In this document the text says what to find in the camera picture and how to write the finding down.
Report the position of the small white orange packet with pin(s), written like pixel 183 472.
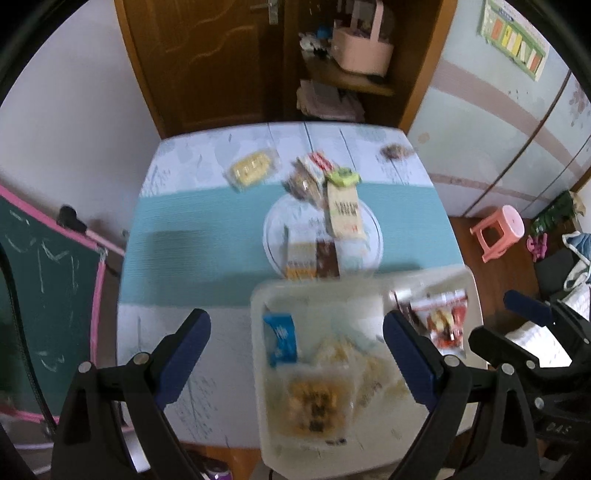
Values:
pixel 300 256

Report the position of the white tote bag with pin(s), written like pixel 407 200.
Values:
pixel 579 258

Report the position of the small blue snack packet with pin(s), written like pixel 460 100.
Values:
pixel 279 339

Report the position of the black chalkboard clip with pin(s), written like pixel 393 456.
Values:
pixel 71 219

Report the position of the pale floral sliding wardrobe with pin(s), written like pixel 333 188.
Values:
pixel 489 115

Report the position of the yellow biscuit packet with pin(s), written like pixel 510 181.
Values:
pixel 251 168

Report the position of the wooden corner shelf unit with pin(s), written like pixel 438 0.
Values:
pixel 351 85

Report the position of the white plastic tray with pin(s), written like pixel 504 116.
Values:
pixel 351 318

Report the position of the clear packet of nuts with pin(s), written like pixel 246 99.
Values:
pixel 302 187

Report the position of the teal printed tablecloth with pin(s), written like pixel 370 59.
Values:
pixel 194 240

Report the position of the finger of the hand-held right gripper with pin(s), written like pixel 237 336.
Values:
pixel 526 304
pixel 498 346

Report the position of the small brown snack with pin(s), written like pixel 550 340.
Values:
pixel 395 151

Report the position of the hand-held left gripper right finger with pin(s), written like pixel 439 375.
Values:
pixel 411 360

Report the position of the cream snack packet red label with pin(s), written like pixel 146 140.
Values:
pixel 345 212

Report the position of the large clear yellow wafer packet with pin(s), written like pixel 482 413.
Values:
pixel 376 381

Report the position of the pink plastic stool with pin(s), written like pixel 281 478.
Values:
pixel 505 221

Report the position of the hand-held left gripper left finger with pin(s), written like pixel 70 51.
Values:
pixel 182 360

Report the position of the stack of papers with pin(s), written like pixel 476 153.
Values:
pixel 328 101

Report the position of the square clear pastry packet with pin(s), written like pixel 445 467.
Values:
pixel 314 406

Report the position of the wall poster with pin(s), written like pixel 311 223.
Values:
pixel 512 39

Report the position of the pink toy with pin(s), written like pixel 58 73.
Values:
pixel 538 247

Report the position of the green chalkboard pink frame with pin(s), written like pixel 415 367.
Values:
pixel 55 300

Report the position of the green patterned bag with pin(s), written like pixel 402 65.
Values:
pixel 551 212

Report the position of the black bag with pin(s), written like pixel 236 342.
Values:
pixel 556 277

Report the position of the brown wooden door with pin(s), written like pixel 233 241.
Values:
pixel 198 69

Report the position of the small blue container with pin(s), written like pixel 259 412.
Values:
pixel 323 33

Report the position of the red packet of dark dates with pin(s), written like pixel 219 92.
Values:
pixel 402 302

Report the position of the red and white snack packet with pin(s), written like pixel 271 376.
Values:
pixel 318 162

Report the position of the small green snack packet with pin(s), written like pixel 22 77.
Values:
pixel 344 177

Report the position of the clear red and white packet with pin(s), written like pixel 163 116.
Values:
pixel 441 318

